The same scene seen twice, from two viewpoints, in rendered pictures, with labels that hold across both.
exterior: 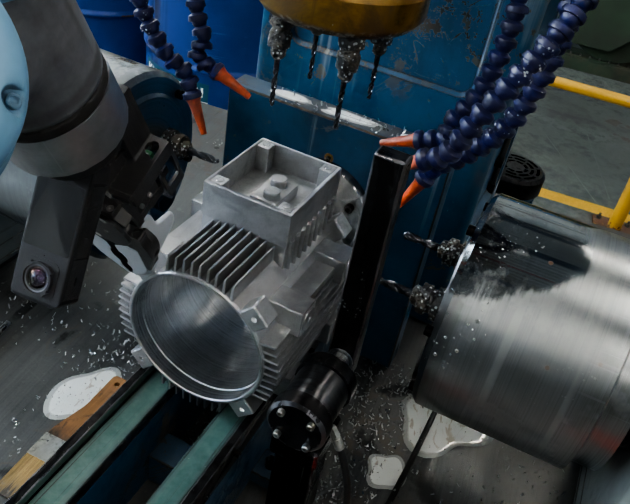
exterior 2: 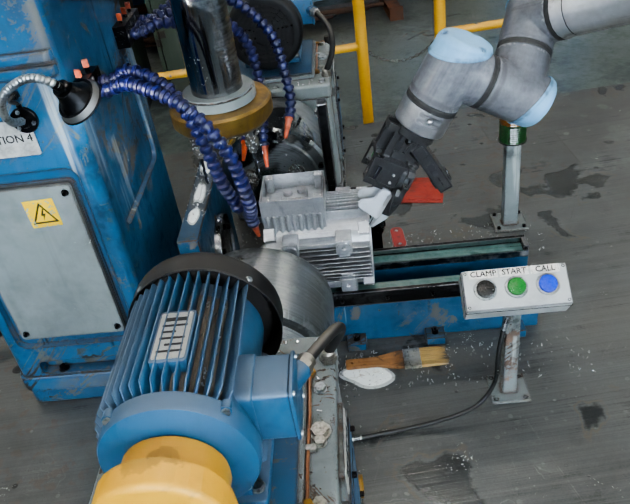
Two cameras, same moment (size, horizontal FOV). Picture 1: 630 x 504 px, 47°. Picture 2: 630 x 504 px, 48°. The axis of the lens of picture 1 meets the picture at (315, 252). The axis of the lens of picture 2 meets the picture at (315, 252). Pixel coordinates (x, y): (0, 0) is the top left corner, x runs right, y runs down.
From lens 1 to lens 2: 1.50 m
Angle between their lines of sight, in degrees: 78
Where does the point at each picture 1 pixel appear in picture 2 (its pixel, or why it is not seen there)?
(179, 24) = not seen: outside the picture
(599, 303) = (300, 108)
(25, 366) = (372, 410)
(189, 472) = (406, 256)
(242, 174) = (285, 211)
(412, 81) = (149, 175)
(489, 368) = not seen: hidden behind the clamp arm
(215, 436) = (382, 258)
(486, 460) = not seen: hidden behind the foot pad
